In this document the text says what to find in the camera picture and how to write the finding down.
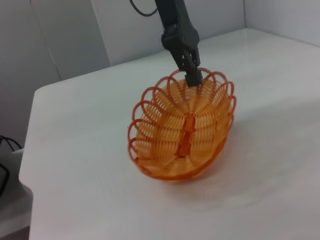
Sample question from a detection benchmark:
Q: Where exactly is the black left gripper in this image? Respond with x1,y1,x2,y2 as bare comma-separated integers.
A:
153,0,204,88

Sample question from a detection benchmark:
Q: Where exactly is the orange wire basket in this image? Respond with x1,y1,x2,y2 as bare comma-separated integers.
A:
127,67,237,186

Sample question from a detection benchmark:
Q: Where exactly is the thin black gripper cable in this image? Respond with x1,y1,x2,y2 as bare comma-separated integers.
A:
129,0,159,17

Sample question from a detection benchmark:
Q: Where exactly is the black looped cable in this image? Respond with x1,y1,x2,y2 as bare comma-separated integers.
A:
0,134,24,153

